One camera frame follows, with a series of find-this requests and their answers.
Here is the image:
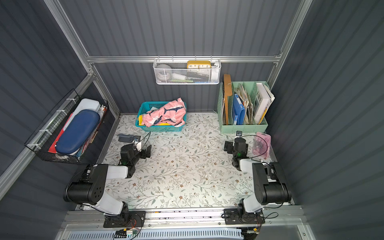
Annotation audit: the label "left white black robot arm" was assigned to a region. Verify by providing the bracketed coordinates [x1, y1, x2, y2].
[64, 144, 152, 228]

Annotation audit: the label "pink transparent box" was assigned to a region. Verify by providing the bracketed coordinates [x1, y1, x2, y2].
[252, 132, 272, 160]

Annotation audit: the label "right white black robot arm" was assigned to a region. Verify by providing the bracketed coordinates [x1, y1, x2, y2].
[224, 137, 292, 223]

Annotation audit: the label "white plastic container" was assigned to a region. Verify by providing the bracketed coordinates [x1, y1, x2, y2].
[62, 99, 101, 131]

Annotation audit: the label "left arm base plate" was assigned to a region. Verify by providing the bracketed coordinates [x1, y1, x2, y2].
[103, 211, 146, 228]

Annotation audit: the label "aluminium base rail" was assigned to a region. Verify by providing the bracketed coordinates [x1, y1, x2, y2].
[56, 206, 316, 240]

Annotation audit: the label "brown cardboard board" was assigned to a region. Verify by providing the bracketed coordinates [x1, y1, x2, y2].
[224, 74, 232, 125]

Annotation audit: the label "green file organizer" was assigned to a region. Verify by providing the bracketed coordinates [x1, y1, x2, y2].
[217, 82, 269, 134]

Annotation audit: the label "white book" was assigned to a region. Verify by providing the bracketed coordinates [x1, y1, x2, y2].
[254, 83, 275, 125]

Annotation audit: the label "navy blue oval case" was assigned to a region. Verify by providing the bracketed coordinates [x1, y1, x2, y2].
[56, 110, 100, 155]

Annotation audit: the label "yellow clock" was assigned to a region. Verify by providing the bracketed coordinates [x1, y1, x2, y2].
[187, 60, 212, 69]

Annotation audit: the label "yellow cloth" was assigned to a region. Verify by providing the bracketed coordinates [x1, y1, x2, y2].
[138, 115, 171, 127]

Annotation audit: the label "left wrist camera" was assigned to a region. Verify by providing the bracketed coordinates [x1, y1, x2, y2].
[134, 141, 142, 152]

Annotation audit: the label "floral table mat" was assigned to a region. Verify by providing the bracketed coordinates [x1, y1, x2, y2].
[103, 114, 254, 209]

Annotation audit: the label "papers stack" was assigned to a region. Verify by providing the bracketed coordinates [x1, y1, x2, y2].
[235, 84, 254, 125]

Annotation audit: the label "white wire wall basket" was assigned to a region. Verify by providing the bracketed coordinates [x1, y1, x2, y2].
[153, 59, 222, 85]

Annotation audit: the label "black wire wall basket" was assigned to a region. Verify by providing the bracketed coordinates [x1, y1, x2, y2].
[25, 90, 109, 164]

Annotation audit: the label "tape roll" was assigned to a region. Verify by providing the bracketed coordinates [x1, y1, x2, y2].
[154, 64, 172, 83]

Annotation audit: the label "blue folder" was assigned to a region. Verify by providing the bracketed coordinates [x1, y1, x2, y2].
[232, 94, 245, 125]

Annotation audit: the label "teal plastic basket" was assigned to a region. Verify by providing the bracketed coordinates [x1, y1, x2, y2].
[135, 101, 184, 132]

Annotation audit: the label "pink shark print shorts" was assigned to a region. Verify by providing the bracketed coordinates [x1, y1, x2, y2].
[144, 98, 187, 127]

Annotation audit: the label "small grey pouch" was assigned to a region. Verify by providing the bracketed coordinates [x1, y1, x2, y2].
[118, 134, 141, 143]

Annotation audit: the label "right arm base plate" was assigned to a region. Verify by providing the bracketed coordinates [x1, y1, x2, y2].
[221, 209, 265, 225]

